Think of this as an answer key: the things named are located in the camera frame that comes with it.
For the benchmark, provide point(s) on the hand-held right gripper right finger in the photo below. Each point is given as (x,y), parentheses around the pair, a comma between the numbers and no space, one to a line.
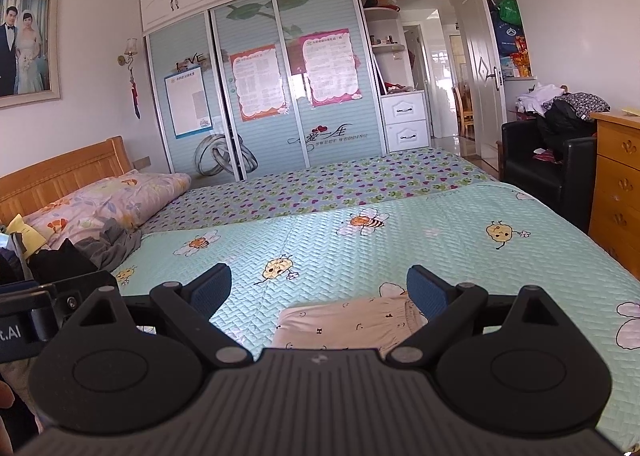
(425,291)

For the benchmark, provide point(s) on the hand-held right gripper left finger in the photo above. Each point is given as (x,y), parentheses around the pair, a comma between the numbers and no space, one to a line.
(212,286)

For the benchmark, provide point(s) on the beige smiley print pants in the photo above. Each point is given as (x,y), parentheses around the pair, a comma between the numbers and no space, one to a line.
(345,323)

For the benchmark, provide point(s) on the person's left hand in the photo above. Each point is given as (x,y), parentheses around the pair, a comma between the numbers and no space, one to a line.
(6,395)

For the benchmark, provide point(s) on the green bee print bedspread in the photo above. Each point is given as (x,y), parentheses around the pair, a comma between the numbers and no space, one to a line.
(450,256)

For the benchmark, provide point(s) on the yellow cloth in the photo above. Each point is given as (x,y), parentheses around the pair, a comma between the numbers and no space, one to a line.
(22,231)

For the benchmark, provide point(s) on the grey cloth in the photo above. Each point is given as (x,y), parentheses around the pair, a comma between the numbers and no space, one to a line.
(117,243)

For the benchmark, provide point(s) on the floral pillow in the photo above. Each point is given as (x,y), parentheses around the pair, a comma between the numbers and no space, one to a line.
(110,201)

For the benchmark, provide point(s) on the sliding door wardrobe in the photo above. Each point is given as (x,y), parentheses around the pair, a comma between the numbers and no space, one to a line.
(260,146)

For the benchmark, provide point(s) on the wooden headboard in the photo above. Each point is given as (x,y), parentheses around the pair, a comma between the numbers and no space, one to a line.
(60,176)

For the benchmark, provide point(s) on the white drawer cabinet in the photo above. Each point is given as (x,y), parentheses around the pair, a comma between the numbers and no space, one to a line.
(405,121)

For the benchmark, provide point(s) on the wooden chair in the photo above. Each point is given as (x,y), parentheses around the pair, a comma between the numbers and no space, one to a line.
(465,114)

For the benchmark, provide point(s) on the blue bordered poster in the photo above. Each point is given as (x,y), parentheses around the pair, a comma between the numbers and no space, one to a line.
(187,104)

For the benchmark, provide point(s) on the red hanging ornament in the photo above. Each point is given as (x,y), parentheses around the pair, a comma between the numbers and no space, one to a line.
(135,96)

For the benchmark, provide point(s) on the red bordered poster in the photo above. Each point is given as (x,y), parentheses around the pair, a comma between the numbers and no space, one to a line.
(260,84)

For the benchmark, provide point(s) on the wooden dresser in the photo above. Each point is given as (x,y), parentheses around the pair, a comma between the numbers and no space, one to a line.
(617,186)

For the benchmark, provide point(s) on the white door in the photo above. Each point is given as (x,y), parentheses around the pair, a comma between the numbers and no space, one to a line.
(480,76)

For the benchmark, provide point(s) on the pink bordered poster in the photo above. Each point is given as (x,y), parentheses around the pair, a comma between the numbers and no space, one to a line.
(330,66)

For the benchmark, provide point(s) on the orange packets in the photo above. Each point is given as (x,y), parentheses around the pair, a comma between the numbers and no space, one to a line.
(521,59)

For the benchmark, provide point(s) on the blue bag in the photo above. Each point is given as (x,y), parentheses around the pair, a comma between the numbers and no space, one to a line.
(507,39)

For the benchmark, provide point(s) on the yellow flat item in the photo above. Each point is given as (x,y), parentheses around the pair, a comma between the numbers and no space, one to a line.
(631,111)

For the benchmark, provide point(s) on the framed wedding photo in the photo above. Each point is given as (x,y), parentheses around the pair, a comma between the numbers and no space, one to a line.
(25,46)

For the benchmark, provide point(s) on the green bag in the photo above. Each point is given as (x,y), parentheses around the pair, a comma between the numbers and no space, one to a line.
(510,11)

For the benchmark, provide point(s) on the hat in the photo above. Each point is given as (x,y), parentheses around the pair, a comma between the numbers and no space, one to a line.
(380,1)

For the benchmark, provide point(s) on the wall lamp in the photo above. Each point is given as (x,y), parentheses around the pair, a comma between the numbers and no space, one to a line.
(129,49)

